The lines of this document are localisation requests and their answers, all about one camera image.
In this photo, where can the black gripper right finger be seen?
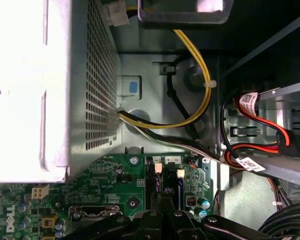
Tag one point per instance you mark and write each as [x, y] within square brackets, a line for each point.
[182, 225]

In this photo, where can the white four-pin power socket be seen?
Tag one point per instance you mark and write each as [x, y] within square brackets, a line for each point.
[40, 192]

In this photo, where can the metal socket cover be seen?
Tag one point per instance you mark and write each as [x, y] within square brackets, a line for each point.
[95, 207]

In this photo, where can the RAM slot black clip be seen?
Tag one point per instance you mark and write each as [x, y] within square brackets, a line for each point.
[170, 175]
[149, 180]

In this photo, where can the green motherboard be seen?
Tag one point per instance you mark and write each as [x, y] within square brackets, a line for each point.
[102, 180]

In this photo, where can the white clip blue button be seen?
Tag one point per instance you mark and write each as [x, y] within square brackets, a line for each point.
[133, 88]

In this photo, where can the grey power supply box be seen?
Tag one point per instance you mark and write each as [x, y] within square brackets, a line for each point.
[27, 125]

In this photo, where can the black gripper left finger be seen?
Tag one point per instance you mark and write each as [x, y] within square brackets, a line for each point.
[145, 225]

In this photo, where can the metal drive cage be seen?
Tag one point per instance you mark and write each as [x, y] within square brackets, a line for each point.
[290, 167]

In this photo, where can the thin metal locking lever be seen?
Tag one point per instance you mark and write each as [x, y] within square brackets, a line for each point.
[102, 213]

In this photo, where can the black PC case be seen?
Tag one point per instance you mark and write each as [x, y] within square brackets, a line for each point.
[150, 100]

